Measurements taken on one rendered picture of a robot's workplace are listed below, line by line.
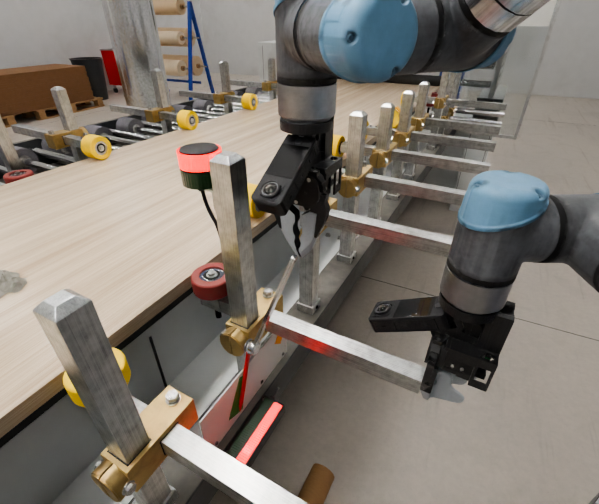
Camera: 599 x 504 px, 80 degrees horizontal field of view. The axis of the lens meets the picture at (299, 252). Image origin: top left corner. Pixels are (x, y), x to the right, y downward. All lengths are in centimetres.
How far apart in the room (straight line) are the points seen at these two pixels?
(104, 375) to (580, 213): 51
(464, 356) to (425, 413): 114
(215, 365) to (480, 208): 70
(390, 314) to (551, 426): 135
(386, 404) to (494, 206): 130
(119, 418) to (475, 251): 43
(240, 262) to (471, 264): 31
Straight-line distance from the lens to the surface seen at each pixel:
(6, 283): 85
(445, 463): 156
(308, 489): 135
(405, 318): 51
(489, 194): 40
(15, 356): 69
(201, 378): 90
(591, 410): 196
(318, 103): 47
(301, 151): 47
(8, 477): 77
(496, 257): 42
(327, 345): 62
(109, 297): 72
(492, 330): 50
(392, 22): 36
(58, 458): 81
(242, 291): 58
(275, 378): 78
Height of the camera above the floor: 132
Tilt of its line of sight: 33 degrees down
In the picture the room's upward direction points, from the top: straight up
